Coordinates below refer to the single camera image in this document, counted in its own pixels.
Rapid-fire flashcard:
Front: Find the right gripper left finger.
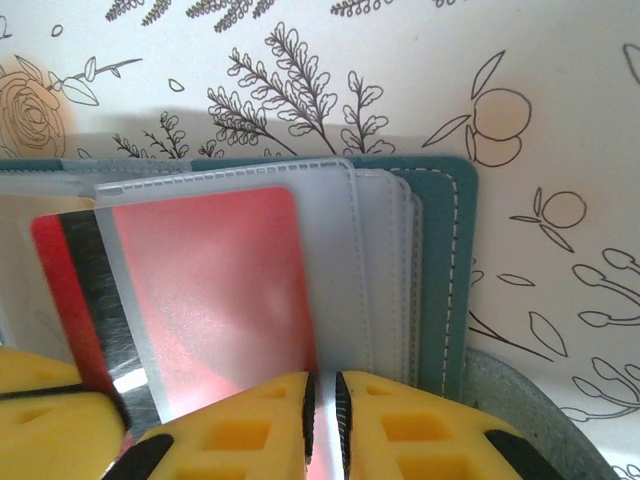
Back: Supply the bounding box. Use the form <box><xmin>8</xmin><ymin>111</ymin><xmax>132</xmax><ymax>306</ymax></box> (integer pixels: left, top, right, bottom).
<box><xmin>101</xmin><ymin>370</ymin><xmax>318</xmax><ymax>480</ymax></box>

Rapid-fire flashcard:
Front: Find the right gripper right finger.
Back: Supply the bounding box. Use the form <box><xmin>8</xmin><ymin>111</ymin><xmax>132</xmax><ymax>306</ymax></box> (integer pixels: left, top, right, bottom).
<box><xmin>334</xmin><ymin>368</ymin><xmax>569</xmax><ymax>480</ymax></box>

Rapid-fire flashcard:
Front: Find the red card with magnetic stripe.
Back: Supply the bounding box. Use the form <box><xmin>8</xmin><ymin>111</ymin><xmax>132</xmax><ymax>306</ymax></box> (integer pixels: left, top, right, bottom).
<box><xmin>29</xmin><ymin>185</ymin><xmax>322</xmax><ymax>480</ymax></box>

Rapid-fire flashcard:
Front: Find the teal card holder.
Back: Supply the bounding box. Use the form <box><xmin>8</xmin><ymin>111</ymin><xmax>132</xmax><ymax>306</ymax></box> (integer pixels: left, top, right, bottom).
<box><xmin>0</xmin><ymin>154</ymin><xmax>621</xmax><ymax>480</ymax></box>

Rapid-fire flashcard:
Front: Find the floral table cover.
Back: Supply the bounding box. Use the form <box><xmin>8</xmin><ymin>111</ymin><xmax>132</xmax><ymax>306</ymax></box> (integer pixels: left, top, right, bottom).
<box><xmin>0</xmin><ymin>0</ymin><xmax>640</xmax><ymax>480</ymax></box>

